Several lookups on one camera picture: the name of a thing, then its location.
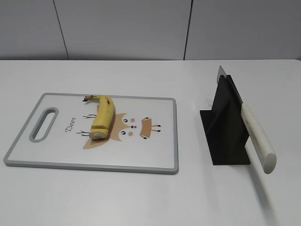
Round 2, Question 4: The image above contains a white deer cutting board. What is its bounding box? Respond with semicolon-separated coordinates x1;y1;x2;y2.
3;93;179;174

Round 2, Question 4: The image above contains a white handled knife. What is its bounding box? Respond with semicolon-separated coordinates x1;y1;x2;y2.
217;66;277;174

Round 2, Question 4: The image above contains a black knife stand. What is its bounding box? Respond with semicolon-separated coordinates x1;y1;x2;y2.
200;75;250;165

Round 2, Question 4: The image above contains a yellow banana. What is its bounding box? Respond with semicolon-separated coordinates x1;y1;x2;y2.
82;95;115;130

